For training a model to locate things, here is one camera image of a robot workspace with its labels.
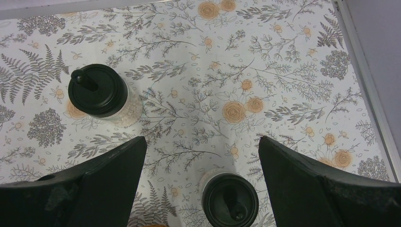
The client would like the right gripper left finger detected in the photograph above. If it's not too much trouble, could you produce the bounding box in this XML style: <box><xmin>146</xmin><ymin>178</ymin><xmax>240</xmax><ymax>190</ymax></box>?
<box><xmin>0</xmin><ymin>136</ymin><xmax>147</xmax><ymax>227</ymax></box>

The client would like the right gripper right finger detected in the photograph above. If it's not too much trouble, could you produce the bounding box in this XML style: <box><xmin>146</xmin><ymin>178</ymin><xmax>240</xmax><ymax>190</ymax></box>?
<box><xmin>258</xmin><ymin>136</ymin><xmax>401</xmax><ymax>227</ymax></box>

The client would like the black spout seed bottle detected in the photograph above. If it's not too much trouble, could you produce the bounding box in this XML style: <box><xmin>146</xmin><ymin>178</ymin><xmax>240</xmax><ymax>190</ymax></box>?
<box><xmin>68</xmin><ymin>64</ymin><xmax>143</xmax><ymax>127</ymax></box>

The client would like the black cap white jar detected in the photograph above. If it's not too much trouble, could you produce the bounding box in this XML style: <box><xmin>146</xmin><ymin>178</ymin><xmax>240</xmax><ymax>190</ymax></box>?
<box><xmin>199</xmin><ymin>168</ymin><xmax>259</xmax><ymax>227</ymax></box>

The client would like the floral table mat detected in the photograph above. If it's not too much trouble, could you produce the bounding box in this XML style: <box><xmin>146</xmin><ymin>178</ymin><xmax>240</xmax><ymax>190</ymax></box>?
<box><xmin>0</xmin><ymin>0</ymin><xmax>395</xmax><ymax>227</ymax></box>

